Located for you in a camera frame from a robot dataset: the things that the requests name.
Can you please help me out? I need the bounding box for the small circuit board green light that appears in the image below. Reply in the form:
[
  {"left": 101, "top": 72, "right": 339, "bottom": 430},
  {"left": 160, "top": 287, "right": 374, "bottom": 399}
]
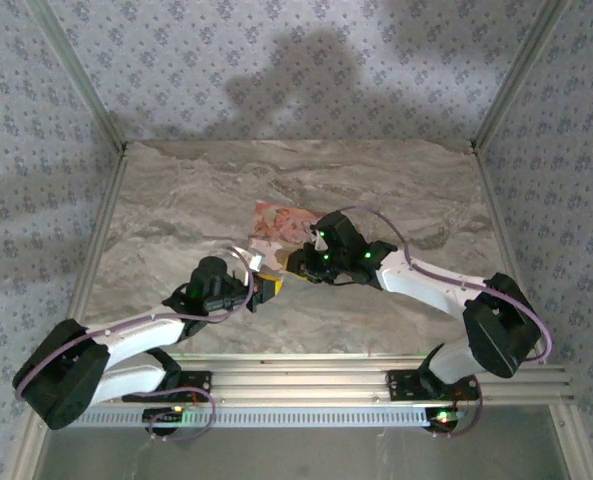
[
  {"left": 143, "top": 407, "right": 187, "bottom": 426},
  {"left": 423, "top": 407, "right": 465, "bottom": 431}
]

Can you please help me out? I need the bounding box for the grey metal sheet panel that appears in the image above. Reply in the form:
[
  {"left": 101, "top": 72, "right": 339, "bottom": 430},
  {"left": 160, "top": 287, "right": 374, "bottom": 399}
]
[{"left": 40, "top": 405, "right": 567, "bottom": 480}]

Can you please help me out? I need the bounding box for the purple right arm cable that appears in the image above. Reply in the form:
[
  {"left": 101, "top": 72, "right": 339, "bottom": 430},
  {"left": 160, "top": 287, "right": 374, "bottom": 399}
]
[{"left": 338, "top": 204, "right": 553, "bottom": 364}]

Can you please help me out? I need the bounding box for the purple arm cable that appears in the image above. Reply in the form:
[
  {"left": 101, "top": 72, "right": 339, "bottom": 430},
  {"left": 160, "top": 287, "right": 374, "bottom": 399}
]
[
  {"left": 338, "top": 204, "right": 553, "bottom": 364},
  {"left": 13, "top": 245, "right": 256, "bottom": 401}
]

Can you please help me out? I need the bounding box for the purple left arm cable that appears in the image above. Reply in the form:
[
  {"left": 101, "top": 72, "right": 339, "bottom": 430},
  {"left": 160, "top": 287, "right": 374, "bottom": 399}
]
[{"left": 13, "top": 245, "right": 256, "bottom": 401}]

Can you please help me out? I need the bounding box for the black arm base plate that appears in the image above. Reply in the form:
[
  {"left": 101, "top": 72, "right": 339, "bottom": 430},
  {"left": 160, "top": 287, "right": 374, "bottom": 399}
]
[
  {"left": 123, "top": 369, "right": 213, "bottom": 404},
  {"left": 385, "top": 368, "right": 480, "bottom": 402}
]

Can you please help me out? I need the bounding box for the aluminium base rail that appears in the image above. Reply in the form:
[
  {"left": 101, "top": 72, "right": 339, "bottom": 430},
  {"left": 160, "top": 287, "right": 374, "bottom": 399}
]
[{"left": 110, "top": 352, "right": 575, "bottom": 407}]

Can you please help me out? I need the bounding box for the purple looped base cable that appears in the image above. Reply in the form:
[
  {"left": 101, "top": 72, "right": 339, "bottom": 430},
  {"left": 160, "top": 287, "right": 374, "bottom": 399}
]
[
  {"left": 145, "top": 383, "right": 218, "bottom": 444},
  {"left": 430, "top": 374, "right": 486, "bottom": 440}
]

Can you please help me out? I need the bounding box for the white slotted cable duct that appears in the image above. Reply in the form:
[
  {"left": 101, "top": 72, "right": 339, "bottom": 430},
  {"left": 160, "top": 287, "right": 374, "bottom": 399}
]
[{"left": 50, "top": 403, "right": 460, "bottom": 430}]

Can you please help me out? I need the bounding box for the aluminium side frame rail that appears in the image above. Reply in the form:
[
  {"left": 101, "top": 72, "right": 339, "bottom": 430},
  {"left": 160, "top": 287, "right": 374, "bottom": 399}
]
[
  {"left": 470, "top": 142, "right": 593, "bottom": 480},
  {"left": 5, "top": 144, "right": 130, "bottom": 480}
]

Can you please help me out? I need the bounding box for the aluminium frame post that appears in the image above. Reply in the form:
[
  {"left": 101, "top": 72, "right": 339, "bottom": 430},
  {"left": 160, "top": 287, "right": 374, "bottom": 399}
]
[
  {"left": 471, "top": 0, "right": 571, "bottom": 151},
  {"left": 25, "top": 0, "right": 130, "bottom": 151}
]

